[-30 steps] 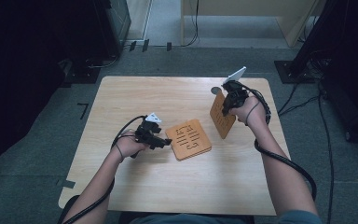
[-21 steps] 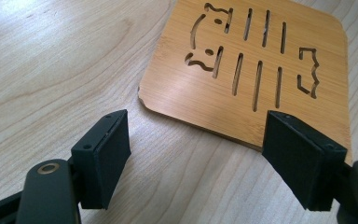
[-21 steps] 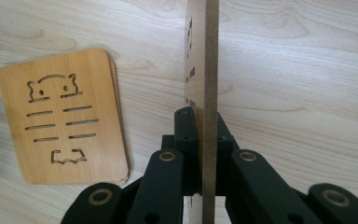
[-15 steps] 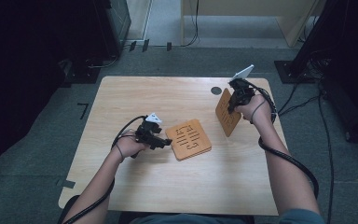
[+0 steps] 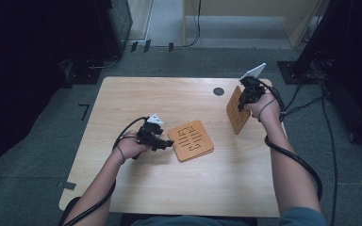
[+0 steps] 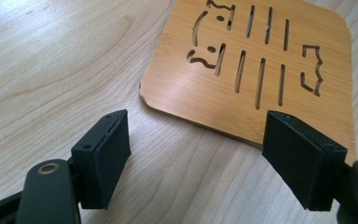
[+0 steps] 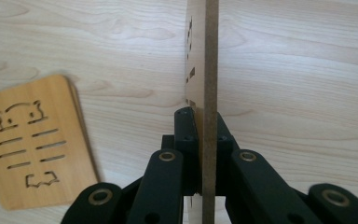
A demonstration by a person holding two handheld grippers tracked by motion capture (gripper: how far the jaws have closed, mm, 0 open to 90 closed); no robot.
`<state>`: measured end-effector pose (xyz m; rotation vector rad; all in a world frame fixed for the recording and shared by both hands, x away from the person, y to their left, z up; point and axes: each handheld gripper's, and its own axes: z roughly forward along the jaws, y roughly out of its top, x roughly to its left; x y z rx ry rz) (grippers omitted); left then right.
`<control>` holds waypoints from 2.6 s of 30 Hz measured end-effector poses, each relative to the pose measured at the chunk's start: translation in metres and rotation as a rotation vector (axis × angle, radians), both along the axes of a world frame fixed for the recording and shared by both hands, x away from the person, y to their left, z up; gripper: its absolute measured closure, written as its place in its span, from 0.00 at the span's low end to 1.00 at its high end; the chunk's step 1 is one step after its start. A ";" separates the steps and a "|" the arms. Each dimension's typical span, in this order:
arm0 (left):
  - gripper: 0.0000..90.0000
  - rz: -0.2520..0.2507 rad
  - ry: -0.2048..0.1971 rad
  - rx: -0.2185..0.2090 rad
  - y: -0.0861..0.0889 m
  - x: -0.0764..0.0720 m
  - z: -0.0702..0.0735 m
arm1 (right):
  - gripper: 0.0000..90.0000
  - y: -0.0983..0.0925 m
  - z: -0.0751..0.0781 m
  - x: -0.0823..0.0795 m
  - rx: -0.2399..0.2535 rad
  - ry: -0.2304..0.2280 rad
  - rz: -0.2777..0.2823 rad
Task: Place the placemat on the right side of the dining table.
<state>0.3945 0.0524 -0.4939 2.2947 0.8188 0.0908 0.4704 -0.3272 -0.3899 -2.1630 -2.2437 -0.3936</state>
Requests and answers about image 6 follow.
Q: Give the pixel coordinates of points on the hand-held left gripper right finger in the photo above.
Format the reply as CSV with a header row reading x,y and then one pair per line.
x,y
301,161

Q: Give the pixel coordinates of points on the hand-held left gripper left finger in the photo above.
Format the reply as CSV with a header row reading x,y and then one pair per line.
x,y
105,168

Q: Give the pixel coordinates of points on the bamboo trivet with cut-out slots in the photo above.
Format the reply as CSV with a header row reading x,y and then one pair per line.
x,y
180,90

